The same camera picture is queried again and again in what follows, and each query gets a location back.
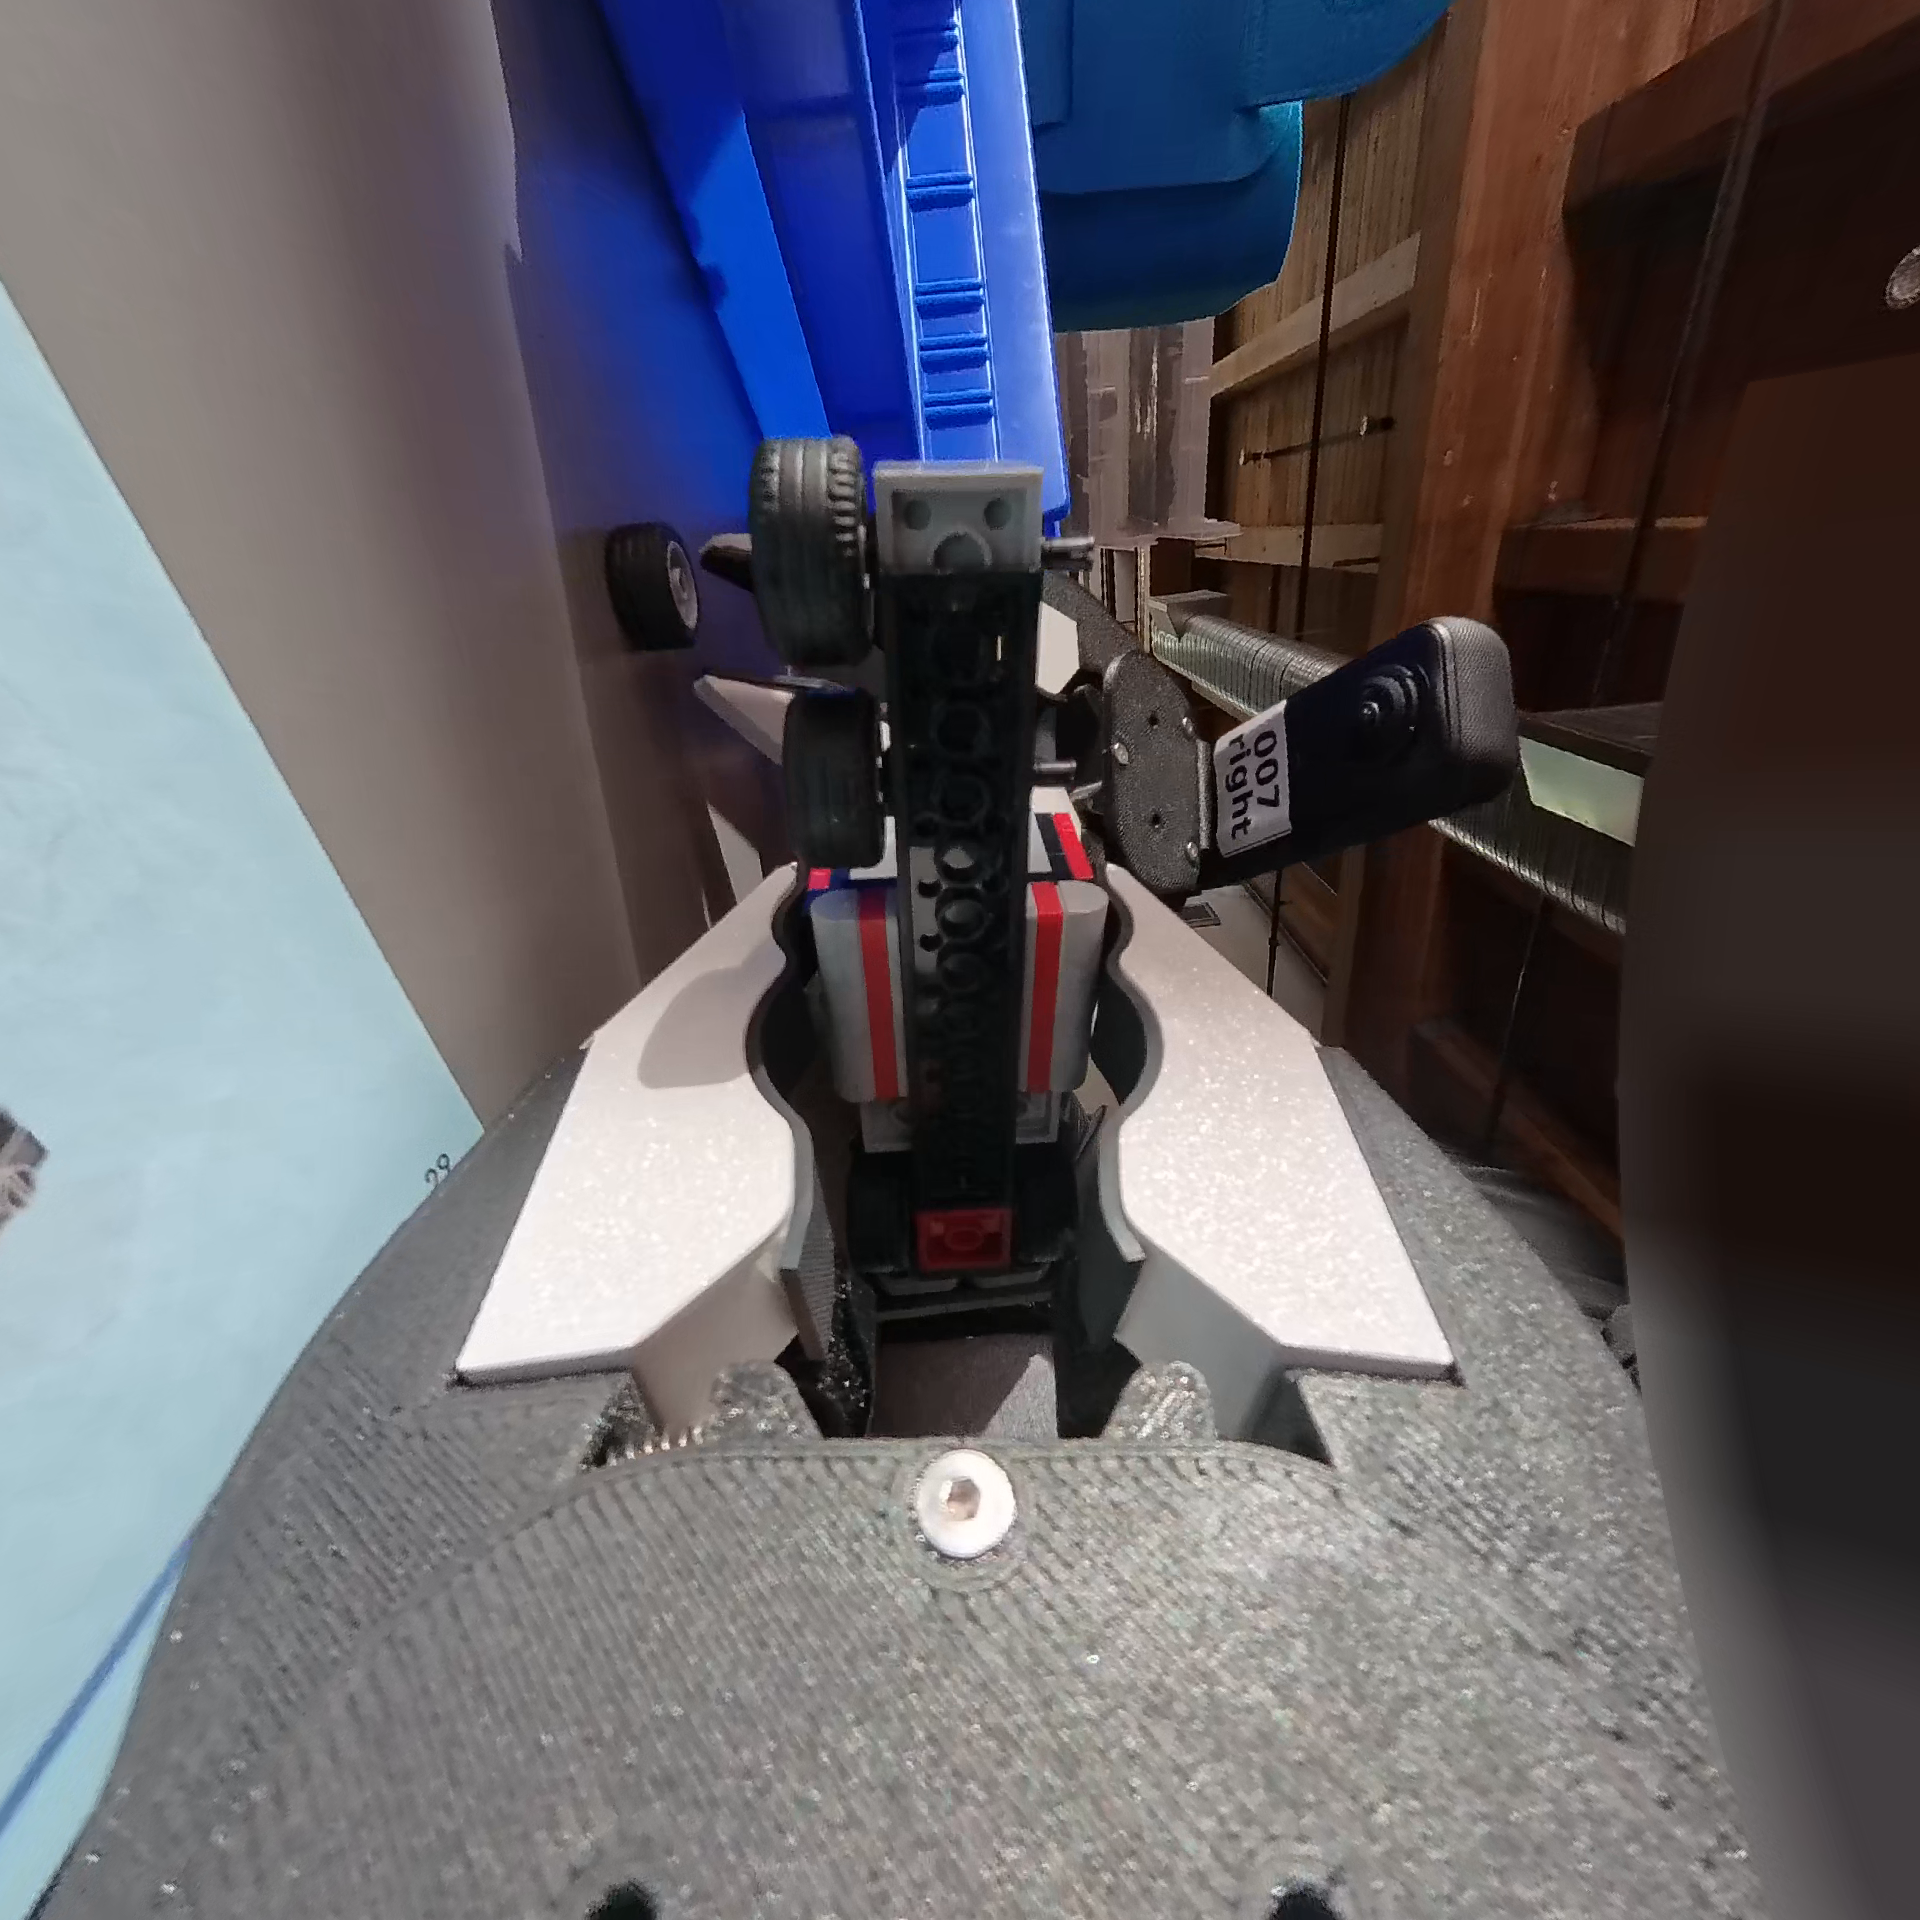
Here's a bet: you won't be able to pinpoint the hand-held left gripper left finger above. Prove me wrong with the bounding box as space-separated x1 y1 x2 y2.
453 860 830 1430

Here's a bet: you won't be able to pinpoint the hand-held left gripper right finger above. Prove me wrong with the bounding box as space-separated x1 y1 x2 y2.
1101 875 1466 1446

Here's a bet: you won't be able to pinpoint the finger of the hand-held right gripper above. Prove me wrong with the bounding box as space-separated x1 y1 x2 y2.
695 674 798 904
1036 573 1145 707

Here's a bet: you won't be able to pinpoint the toy brick truck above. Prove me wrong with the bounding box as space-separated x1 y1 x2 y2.
745 435 1120 1324

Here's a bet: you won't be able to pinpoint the small black toy wheel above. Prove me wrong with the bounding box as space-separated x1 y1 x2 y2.
604 520 703 655

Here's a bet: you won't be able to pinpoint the blue plastic bin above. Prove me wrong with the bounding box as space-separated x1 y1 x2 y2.
598 0 1077 545

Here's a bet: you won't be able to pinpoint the grey desk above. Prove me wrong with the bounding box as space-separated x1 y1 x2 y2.
0 0 798 1143

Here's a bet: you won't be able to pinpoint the clear plastic storage drawers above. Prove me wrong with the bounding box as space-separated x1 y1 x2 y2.
1072 322 1251 545

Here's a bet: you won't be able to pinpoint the blue felt bag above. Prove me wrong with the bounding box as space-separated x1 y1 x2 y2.
1027 0 1461 334

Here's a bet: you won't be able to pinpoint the light blue instruction booklet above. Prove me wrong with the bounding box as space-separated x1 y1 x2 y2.
0 281 486 1920

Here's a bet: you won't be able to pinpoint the silver spiral air duct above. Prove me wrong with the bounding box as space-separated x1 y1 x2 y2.
1152 592 1641 934

